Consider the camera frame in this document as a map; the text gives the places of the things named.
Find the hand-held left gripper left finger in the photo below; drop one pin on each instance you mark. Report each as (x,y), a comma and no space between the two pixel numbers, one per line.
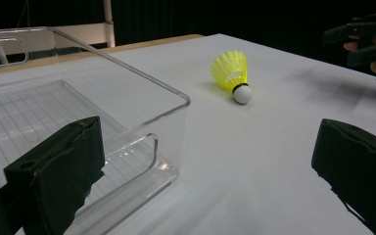
(55,169)

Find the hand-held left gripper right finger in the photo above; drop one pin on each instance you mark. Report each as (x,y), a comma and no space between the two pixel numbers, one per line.
(362,166)

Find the clear plastic storage box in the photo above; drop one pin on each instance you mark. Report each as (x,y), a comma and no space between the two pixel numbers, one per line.
(78,107)

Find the yellow shuttlecock with white cork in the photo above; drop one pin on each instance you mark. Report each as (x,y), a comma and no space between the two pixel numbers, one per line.
(231,73)

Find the white upright stand post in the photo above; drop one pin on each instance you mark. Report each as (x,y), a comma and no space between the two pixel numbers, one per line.
(109,23)

